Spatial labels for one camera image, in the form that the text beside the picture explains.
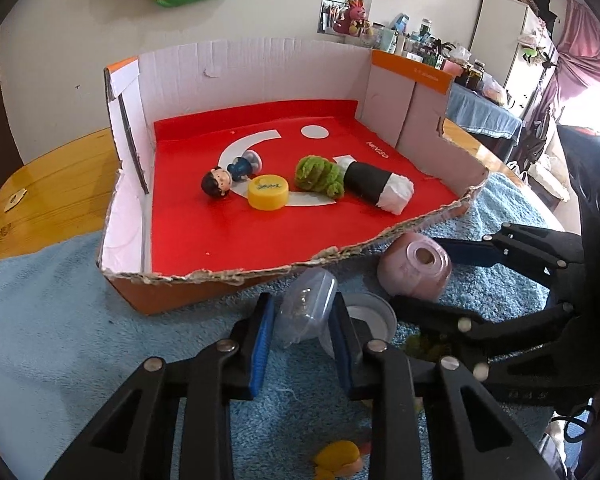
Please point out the white refrigerator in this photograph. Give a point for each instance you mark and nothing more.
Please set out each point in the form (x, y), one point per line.
(500, 25)

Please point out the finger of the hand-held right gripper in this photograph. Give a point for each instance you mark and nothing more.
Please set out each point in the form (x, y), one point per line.
(430, 312)
(472, 255)

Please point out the pink rabbit plush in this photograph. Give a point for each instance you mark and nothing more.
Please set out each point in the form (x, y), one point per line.
(352, 15)

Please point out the pink curtain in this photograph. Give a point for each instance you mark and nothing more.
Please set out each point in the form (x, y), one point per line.
(585, 50)

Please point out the chair with white cushion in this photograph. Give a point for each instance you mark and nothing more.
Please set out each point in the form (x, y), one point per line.
(550, 180)

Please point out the orange cardboard box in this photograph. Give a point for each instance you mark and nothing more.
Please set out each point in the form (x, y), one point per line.
(280, 75)

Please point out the small wooden piece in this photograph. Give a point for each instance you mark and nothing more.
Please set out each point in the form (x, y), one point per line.
(15, 199)

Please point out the cloth-covered side table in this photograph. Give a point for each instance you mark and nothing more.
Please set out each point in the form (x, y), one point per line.
(480, 115)

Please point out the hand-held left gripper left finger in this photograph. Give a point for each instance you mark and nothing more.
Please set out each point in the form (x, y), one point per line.
(262, 340)

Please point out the pink round device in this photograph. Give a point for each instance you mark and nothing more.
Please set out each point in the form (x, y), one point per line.
(405, 275)

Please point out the clear plastic case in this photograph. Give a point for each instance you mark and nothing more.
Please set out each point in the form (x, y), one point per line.
(305, 310)

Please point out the blond girl figurine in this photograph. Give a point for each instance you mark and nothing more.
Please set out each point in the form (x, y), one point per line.
(337, 457)

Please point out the large green chenille toy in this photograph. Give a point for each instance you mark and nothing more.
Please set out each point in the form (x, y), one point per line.
(315, 172)

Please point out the small green chenille toy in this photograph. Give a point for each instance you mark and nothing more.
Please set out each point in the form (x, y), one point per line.
(420, 346)

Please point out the dark-haired boy figurine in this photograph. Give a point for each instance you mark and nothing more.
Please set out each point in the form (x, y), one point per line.
(217, 182)

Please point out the yellow bottle cap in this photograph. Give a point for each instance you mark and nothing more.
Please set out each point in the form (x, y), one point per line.
(268, 195)

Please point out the blue fluffy towel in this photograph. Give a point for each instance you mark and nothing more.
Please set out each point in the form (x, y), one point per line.
(105, 360)

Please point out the red printed paper liner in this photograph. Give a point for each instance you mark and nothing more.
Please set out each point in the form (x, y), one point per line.
(190, 220)

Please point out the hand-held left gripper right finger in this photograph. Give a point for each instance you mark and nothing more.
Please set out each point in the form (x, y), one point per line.
(341, 345)

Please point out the cluttered side table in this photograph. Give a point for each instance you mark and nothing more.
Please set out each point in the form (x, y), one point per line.
(430, 47)

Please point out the black roll with white tissue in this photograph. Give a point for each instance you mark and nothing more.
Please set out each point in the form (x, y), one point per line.
(365, 180)

